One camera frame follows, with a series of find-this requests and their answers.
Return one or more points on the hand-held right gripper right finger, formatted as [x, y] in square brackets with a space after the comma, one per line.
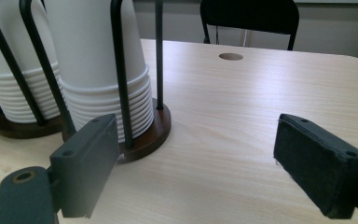
[320, 168]

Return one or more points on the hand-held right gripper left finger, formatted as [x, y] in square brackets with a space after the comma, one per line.
[84, 161]

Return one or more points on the stack of white paper cups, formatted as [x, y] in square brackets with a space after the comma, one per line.
[15, 31]
[87, 46]

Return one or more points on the black folding chair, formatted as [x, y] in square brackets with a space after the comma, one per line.
[248, 15]

